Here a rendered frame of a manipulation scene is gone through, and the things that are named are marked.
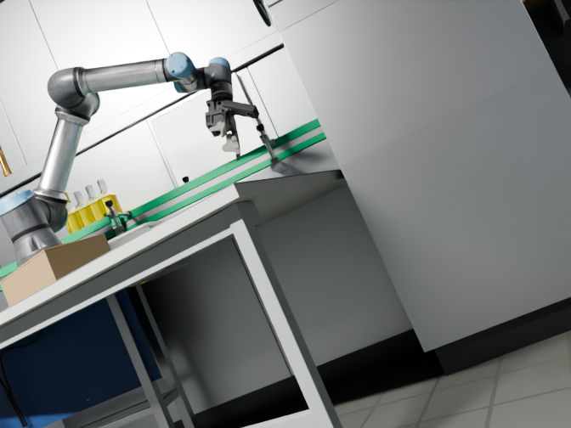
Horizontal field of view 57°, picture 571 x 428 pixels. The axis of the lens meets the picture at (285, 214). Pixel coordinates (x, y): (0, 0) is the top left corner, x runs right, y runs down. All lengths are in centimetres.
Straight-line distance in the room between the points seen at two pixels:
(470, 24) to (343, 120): 48
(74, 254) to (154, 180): 70
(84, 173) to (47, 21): 71
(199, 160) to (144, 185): 26
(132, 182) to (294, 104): 76
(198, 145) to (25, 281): 89
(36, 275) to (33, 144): 107
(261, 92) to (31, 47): 109
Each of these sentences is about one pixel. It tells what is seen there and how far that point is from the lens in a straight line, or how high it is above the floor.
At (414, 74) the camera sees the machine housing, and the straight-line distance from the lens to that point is 176.
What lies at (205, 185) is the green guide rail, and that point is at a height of 92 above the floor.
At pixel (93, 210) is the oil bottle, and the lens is 225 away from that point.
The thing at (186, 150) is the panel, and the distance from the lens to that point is 224.
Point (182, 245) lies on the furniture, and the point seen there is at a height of 68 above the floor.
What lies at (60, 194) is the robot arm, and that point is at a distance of 192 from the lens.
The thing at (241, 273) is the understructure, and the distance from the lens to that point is 219.
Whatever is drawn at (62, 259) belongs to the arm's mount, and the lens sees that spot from 166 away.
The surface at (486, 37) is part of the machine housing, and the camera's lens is 180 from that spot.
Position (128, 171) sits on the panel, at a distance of 234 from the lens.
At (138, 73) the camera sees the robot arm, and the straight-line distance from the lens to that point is 173.
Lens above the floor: 55
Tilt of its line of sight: 4 degrees up
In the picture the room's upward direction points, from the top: 24 degrees counter-clockwise
